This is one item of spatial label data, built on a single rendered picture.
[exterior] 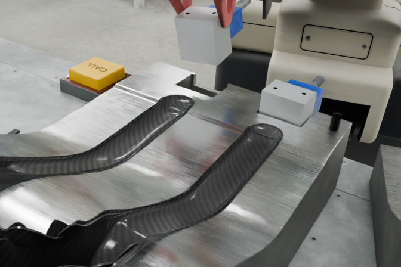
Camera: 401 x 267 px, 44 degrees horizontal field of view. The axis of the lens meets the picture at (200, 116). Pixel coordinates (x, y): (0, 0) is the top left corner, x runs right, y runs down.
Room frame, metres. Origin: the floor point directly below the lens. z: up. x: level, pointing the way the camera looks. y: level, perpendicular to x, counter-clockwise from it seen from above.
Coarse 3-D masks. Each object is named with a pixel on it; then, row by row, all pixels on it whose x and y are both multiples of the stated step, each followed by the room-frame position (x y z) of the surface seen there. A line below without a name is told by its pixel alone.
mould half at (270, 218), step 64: (64, 128) 0.43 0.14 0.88; (192, 128) 0.44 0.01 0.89; (320, 128) 0.45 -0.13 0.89; (0, 192) 0.26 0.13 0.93; (64, 192) 0.27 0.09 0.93; (128, 192) 0.31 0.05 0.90; (256, 192) 0.34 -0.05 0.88; (320, 192) 0.40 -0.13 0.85; (192, 256) 0.22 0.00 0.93; (256, 256) 0.25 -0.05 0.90
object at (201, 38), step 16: (240, 0) 0.62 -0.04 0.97; (176, 16) 0.53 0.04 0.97; (192, 16) 0.53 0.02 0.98; (208, 16) 0.52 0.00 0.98; (240, 16) 0.57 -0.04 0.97; (192, 32) 0.52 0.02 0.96; (208, 32) 0.51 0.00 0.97; (224, 32) 0.53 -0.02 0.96; (192, 48) 0.53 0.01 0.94; (208, 48) 0.52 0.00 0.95; (224, 48) 0.53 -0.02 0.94
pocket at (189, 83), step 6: (186, 78) 0.55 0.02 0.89; (192, 78) 0.56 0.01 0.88; (180, 84) 0.54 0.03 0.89; (186, 84) 0.55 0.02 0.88; (192, 84) 0.56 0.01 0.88; (198, 84) 0.57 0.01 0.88; (192, 90) 0.56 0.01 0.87; (198, 90) 0.56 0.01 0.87; (204, 90) 0.55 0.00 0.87; (210, 90) 0.55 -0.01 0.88; (216, 90) 0.55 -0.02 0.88; (210, 96) 0.55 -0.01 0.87
